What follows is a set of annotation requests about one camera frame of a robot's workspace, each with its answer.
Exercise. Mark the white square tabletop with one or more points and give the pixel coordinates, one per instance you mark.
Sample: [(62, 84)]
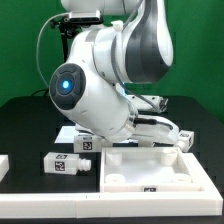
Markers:
[(159, 169)]

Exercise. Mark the black camera stand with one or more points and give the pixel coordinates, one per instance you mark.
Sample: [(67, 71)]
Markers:
[(71, 27)]

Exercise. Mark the grey mounted camera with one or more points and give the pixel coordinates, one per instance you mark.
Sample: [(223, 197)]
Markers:
[(85, 16)]

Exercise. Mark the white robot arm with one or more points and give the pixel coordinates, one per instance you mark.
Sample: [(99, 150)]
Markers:
[(138, 51)]

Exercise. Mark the marker sheet with tags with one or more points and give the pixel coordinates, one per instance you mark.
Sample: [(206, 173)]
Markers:
[(66, 134)]

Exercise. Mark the white U-shaped fence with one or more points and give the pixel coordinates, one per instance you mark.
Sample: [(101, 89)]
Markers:
[(207, 201)]

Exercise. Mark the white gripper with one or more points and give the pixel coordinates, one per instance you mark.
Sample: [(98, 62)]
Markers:
[(150, 127)]

